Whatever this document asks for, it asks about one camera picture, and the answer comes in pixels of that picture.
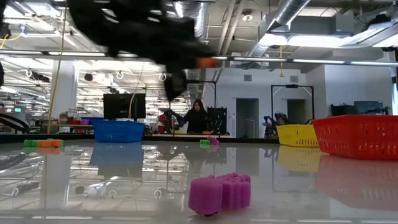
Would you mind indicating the black ceiling device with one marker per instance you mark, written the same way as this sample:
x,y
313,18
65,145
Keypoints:
x,y
3,31

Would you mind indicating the yellow hanging pendant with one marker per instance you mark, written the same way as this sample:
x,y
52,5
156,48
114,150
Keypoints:
x,y
281,74

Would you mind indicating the grey door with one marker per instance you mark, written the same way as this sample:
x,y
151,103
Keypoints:
x,y
297,110
247,118

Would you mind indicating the grey rectangular duct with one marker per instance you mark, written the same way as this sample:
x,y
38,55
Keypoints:
x,y
320,25

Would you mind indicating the black rack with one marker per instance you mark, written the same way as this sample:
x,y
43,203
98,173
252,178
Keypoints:
x,y
217,119

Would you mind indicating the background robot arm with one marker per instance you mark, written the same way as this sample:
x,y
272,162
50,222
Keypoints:
x,y
169,119
276,123

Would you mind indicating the wooden bench top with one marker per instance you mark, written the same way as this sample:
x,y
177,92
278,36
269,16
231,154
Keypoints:
x,y
68,125

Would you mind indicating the wall air vent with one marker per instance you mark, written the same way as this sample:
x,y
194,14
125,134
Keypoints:
x,y
247,78
293,79

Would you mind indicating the black gantry frame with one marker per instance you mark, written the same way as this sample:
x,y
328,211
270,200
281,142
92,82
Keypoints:
x,y
202,81
292,86

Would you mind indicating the red background machine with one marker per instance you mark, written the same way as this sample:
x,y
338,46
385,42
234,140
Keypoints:
x,y
161,121

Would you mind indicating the red plastic basket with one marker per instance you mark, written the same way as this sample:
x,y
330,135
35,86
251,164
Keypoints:
x,y
357,137

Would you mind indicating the blue storage bin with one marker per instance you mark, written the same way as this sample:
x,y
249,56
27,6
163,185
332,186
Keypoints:
x,y
96,119

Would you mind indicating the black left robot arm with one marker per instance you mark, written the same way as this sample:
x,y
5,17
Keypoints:
x,y
102,18

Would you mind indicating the purple toy figure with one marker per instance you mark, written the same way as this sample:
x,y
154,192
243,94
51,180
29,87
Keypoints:
x,y
214,140
205,196

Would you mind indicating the purple storage bin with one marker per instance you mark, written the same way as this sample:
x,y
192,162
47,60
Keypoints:
x,y
84,121

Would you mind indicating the silver round ventilation duct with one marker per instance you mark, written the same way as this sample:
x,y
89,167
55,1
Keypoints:
x,y
202,12
289,12

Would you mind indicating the person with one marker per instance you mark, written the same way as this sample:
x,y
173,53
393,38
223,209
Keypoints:
x,y
196,119

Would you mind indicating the blue plastic basket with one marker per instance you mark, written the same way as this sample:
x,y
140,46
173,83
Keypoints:
x,y
118,132

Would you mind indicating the red storage bin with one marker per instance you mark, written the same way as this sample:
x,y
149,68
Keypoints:
x,y
74,122

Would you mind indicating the round ceiling fixture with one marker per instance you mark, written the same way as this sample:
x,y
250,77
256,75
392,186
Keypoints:
x,y
247,16

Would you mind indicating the green exit sign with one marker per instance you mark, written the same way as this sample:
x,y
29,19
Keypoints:
x,y
17,110

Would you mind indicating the black round ceiling speaker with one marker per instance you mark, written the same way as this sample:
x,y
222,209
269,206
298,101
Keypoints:
x,y
88,77

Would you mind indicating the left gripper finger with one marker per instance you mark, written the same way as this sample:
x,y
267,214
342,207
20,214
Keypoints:
x,y
186,64
200,51

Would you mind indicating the long white light bar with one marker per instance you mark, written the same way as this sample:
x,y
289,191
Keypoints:
x,y
77,53

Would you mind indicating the yellow plastic basket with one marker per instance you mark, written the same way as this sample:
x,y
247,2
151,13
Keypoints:
x,y
297,135

